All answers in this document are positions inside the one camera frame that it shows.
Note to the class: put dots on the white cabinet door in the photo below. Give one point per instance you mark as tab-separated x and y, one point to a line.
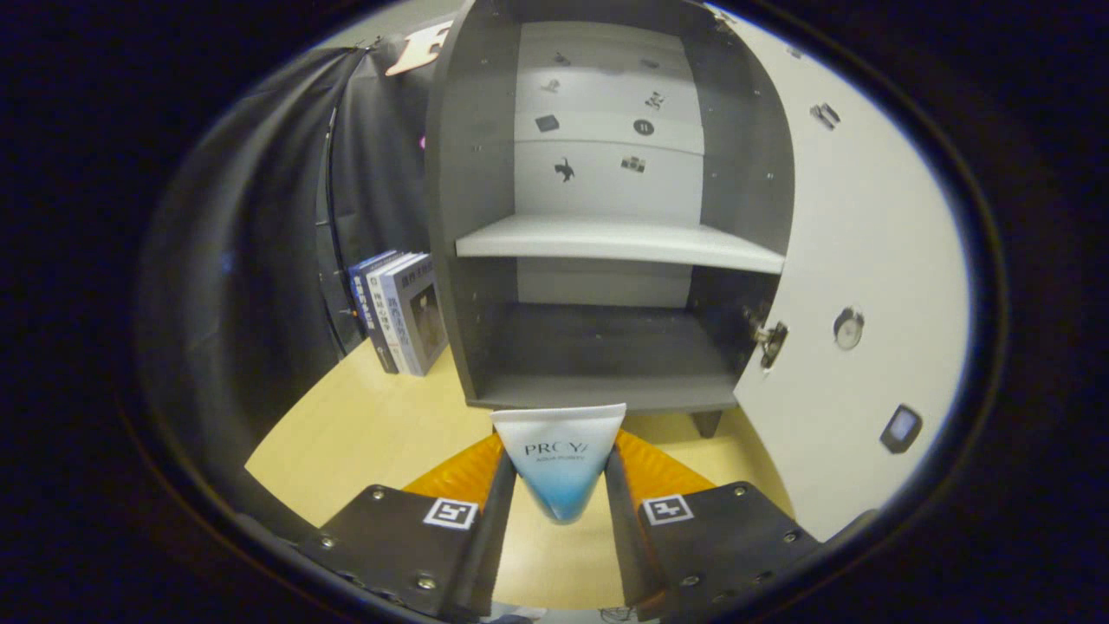
849	217

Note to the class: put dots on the black backdrop cloth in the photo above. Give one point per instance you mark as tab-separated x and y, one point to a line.
260	217

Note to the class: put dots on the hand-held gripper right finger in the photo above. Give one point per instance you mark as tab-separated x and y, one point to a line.
628	537

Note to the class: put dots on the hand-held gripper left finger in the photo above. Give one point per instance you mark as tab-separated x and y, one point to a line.
489	537

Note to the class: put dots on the grey cover book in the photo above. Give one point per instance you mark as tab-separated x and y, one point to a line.
420	316

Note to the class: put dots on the white blue cosmetic tube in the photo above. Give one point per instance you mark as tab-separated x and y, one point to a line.
559	459

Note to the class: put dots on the grey cabinet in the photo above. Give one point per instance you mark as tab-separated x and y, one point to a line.
468	173

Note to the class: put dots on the white cabinet shelf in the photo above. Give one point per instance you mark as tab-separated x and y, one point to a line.
606	241

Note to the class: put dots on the blue spine book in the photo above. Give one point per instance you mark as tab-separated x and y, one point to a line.
362	295

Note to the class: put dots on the metal door hinge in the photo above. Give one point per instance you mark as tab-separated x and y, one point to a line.
771	338

